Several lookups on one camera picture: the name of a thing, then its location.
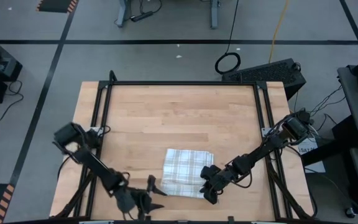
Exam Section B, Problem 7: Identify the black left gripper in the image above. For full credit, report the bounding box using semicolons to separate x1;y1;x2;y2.
116;175;168;220

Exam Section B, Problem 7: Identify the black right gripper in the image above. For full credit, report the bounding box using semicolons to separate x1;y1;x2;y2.
199;165;239;205

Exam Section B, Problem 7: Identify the white plaid towel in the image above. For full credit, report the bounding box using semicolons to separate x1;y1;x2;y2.
160;148;214;199

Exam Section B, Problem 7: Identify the white labelled box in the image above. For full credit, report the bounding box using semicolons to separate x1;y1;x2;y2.
296;138;326;174

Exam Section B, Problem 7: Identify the black power adapter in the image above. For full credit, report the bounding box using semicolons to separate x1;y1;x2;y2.
297;109;312;124

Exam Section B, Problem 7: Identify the black computer tower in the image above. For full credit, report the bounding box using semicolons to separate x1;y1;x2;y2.
221;58;307;101

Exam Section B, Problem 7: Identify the black desk base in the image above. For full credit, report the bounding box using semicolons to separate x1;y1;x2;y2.
301;114;358;167

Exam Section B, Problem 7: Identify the grey desk leg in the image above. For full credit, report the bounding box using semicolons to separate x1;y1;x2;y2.
209;0;221;30
116;0;132;28

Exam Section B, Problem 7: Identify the black power strip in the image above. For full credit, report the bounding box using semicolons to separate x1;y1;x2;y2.
130;11;154;23

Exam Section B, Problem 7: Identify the black metal table frame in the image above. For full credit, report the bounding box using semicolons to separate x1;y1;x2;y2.
50;70;318;224

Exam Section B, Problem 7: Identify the black hanging cable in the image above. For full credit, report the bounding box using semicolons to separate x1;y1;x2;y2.
214;0;242;75

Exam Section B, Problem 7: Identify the yellow cable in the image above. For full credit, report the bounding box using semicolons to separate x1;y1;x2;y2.
268;0;290;65

